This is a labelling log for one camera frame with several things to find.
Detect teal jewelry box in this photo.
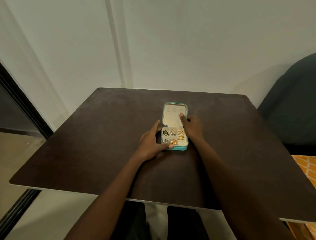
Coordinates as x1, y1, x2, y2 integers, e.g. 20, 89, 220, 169
161, 102, 189, 152

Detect person's right forearm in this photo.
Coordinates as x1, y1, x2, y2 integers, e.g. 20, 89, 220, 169
192, 138, 297, 240

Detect black floor door track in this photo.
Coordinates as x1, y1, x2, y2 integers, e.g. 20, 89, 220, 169
0, 189, 41, 233

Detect black door frame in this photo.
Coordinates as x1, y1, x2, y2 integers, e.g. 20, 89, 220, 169
0, 62, 54, 139

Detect dark grey upholstered chair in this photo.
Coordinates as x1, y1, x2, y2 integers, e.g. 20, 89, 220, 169
257, 53, 316, 156

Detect orange patterned bed cloth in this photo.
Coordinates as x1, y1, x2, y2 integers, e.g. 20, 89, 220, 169
286, 155, 316, 240

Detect person's left hand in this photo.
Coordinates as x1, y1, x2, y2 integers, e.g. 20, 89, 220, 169
134, 119, 174, 163

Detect pile of assorted jewelry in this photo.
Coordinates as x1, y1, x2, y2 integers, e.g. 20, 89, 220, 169
162, 129, 186, 146

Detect white wall conduit strip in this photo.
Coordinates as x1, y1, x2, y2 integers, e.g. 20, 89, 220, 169
105, 0, 134, 89

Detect black trousers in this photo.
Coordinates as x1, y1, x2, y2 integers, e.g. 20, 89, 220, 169
111, 201, 210, 240

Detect person's left forearm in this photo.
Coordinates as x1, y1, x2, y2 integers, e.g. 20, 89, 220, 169
64, 156, 148, 240

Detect person's right hand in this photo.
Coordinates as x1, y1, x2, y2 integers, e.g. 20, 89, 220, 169
179, 113, 204, 146

